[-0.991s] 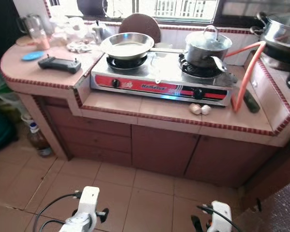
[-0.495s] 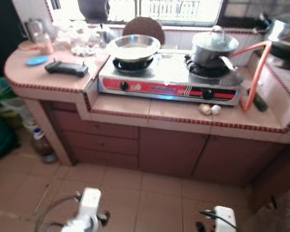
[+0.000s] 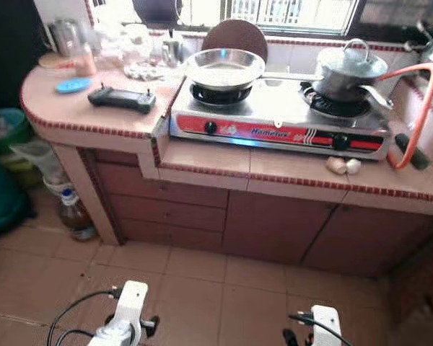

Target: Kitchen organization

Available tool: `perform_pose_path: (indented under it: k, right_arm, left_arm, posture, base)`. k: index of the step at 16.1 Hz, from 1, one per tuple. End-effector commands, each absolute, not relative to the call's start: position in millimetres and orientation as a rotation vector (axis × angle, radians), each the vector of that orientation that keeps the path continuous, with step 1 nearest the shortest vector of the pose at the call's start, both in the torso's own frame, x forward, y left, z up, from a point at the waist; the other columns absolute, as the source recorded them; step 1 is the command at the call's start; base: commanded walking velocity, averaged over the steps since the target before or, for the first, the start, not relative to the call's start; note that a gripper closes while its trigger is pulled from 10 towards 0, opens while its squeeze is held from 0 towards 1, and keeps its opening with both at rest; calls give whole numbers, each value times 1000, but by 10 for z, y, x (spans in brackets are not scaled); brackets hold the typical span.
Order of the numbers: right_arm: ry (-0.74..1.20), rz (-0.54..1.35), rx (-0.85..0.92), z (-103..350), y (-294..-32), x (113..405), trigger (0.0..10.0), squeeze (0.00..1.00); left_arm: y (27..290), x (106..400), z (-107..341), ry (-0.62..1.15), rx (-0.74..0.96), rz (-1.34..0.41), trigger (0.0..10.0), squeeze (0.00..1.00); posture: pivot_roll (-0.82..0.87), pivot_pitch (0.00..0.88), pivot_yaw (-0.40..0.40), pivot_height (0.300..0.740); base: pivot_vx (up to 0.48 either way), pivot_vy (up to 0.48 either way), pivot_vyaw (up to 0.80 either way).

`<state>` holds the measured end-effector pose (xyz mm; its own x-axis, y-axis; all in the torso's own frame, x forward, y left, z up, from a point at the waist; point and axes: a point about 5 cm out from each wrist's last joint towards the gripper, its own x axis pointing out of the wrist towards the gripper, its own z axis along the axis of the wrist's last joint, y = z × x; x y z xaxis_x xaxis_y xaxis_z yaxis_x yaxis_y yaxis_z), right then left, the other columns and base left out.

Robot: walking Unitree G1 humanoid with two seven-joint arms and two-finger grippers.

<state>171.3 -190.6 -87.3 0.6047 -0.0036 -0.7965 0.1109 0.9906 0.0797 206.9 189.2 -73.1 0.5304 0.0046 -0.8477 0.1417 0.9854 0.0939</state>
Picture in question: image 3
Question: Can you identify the brown cabinet drawer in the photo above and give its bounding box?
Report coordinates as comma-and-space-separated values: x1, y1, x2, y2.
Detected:
107, 193, 229, 233
118, 218, 227, 252
94, 160, 230, 211

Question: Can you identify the brown liquid bottle blue cap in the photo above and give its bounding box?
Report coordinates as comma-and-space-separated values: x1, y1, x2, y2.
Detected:
56, 185, 99, 242

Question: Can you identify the white garlic bulb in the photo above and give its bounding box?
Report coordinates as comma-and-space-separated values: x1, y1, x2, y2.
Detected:
345, 158, 364, 177
325, 156, 348, 177

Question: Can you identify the teal plastic bin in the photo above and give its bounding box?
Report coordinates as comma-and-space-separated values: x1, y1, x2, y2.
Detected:
0, 148, 31, 240

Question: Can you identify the clear plastic bag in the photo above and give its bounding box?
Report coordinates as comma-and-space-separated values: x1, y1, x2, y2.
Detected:
11, 137, 71, 190

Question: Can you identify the dark oblong block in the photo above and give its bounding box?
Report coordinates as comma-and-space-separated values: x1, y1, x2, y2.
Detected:
394, 133, 432, 172

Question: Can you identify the steel gas stove red panel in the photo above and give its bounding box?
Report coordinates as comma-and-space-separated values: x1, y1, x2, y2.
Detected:
167, 71, 393, 161

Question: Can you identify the black handheld device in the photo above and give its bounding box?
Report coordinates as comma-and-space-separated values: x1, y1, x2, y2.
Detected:
87, 84, 158, 115

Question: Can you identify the black stove burner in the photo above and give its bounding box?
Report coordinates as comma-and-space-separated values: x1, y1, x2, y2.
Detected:
300, 81, 374, 118
191, 81, 255, 108

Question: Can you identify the green plastic bin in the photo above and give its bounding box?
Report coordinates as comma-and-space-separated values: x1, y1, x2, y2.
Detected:
0, 108, 34, 174

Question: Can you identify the steel saucepan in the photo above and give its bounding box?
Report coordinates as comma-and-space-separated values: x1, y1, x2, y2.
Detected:
314, 66, 395, 111

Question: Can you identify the blue round lid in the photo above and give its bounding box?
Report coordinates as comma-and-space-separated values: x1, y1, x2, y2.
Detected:
55, 76, 93, 95

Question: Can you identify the white dish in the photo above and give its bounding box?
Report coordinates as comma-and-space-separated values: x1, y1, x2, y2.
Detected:
123, 61, 168, 81

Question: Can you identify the steel wok pan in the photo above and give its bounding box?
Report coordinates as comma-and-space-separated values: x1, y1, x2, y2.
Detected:
183, 48, 325, 93

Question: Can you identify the steel cup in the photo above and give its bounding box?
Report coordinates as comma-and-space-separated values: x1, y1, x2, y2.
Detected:
160, 36, 185, 68

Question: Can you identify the steel pot lid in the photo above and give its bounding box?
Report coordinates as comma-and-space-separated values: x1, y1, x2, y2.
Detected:
318, 37, 389, 81

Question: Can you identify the steel jug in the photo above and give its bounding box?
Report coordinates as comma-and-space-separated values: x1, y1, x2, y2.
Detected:
46, 17, 84, 58

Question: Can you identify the brown round board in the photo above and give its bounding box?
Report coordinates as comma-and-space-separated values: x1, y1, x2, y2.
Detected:
201, 19, 270, 63

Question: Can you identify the window with grille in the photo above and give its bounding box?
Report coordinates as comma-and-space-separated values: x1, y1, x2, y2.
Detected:
134, 0, 367, 38

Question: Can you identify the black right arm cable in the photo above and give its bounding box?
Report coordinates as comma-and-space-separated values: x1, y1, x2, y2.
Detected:
288, 311, 347, 346

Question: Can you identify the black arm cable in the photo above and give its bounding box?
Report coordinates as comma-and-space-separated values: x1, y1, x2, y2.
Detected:
288, 311, 347, 346
46, 288, 123, 346

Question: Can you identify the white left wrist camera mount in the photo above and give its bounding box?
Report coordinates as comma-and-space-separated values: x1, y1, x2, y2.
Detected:
103, 280, 151, 338

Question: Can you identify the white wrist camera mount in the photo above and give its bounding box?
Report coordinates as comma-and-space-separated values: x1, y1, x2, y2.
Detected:
103, 280, 151, 338
310, 304, 344, 346

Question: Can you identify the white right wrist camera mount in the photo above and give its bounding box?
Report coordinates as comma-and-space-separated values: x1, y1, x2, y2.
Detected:
310, 304, 344, 346

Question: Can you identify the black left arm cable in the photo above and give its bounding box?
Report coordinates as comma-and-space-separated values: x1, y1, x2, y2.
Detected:
46, 288, 123, 346

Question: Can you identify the orange gas hose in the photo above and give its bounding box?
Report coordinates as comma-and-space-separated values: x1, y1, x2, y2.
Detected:
379, 62, 433, 171

